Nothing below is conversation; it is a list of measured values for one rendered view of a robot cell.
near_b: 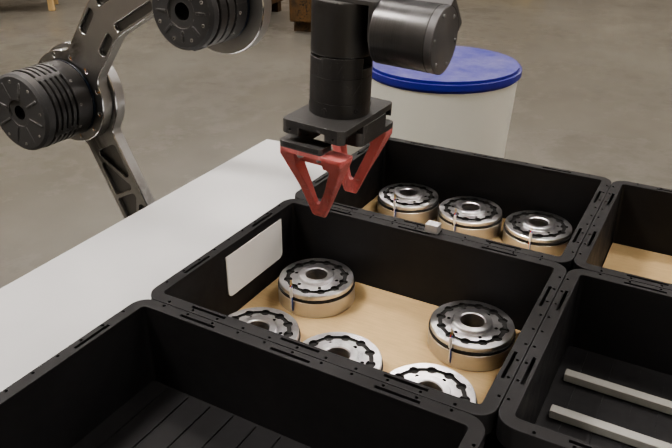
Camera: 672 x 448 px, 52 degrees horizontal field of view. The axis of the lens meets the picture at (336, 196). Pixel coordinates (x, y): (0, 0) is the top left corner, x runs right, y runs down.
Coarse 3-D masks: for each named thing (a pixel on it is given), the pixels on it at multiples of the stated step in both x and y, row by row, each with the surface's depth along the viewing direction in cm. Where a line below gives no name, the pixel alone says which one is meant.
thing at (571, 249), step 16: (368, 144) 120; (400, 144) 122; (416, 144) 120; (352, 160) 114; (496, 160) 114; (512, 160) 114; (320, 176) 108; (576, 176) 108; (592, 176) 108; (352, 208) 98; (592, 208) 97; (416, 224) 93; (480, 240) 89; (576, 240) 89; (544, 256) 85; (560, 256) 85
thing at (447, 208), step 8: (448, 200) 116; (456, 200) 116; (480, 200) 116; (488, 200) 116; (440, 208) 113; (448, 208) 113; (488, 208) 113; (496, 208) 113; (448, 216) 110; (456, 216) 111; (464, 216) 110; (472, 216) 110; (480, 216) 110; (488, 216) 110; (496, 216) 110; (464, 224) 108; (472, 224) 108; (480, 224) 108; (488, 224) 109
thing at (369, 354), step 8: (312, 336) 82; (320, 336) 82; (328, 336) 82; (336, 336) 82; (344, 336) 82; (352, 336) 82; (360, 336) 82; (312, 344) 81; (320, 344) 80; (352, 344) 80; (360, 344) 81; (368, 344) 80; (360, 352) 79; (368, 352) 79; (376, 352) 79; (360, 360) 78; (368, 360) 78; (376, 360) 78
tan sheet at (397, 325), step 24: (360, 288) 97; (288, 312) 92; (360, 312) 92; (384, 312) 92; (408, 312) 92; (432, 312) 92; (384, 336) 87; (408, 336) 87; (384, 360) 83; (408, 360) 83; (432, 360) 83; (480, 384) 79
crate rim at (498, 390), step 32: (256, 224) 93; (384, 224) 93; (512, 256) 85; (160, 288) 78; (544, 288) 78; (224, 320) 73; (320, 352) 68; (512, 352) 68; (416, 384) 64; (480, 416) 60
